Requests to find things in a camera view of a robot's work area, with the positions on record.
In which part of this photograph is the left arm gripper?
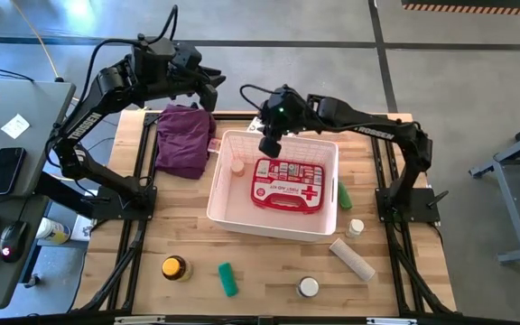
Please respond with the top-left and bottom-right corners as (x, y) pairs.
(132, 38), (228, 113)

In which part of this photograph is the hazard striped black mat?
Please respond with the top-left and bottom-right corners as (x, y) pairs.
(402, 0), (520, 17)

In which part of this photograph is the purple folded cloth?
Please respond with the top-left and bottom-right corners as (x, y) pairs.
(154, 104), (218, 181)

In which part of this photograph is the amber bottle yellow lid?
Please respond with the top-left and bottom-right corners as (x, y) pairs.
(161, 255), (194, 283)

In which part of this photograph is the light green bandage roll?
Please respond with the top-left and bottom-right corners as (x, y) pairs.
(337, 180), (354, 211)

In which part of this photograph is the small white pill bottle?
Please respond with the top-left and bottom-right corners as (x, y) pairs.
(345, 218), (366, 239)

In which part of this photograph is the white paper note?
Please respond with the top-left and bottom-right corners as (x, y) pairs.
(0, 113), (31, 140)

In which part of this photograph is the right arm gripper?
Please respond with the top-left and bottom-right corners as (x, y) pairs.
(258, 84), (318, 160)

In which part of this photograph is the grey office desk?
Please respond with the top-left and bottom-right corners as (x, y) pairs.
(0, 79), (77, 311)

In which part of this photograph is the white frame bracket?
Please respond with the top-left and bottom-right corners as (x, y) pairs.
(367, 317), (417, 325)
(114, 315), (166, 325)

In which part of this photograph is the black floor cable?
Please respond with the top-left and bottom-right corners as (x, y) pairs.
(0, 60), (35, 83)

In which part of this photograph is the small white cardboard box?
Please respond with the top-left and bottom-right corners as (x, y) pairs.
(70, 214), (98, 243)

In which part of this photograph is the red first aid kit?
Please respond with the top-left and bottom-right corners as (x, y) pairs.
(249, 157), (327, 213)

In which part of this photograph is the white round lid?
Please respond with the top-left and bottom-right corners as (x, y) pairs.
(295, 275), (320, 299)

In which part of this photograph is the black smartphone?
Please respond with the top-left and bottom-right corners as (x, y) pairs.
(0, 146), (27, 196)

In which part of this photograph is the grey metal cart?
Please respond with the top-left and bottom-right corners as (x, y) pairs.
(469, 112), (520, 265)

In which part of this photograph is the white perforated plastic basket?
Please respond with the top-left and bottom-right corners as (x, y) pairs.
(206, 129), (340, 243)

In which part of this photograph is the black computer mouse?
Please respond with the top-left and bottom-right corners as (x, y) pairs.
(0, 219), (29, 264)

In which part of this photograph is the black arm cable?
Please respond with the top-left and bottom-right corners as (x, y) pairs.
(79, 4), (180, 91)
(239, 83), (280, 112)

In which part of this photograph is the yellow floor cable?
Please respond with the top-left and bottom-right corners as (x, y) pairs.
(11, 0), (60, 80)

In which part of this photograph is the black metal table frame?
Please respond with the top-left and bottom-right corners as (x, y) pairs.
(72, 110), (458, 325)

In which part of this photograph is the white yellow bottle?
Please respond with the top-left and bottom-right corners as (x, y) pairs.
(36, 217), (71, 245)

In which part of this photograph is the long beige bandage roll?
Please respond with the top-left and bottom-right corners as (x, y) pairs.
(329, 237), (376, 283)

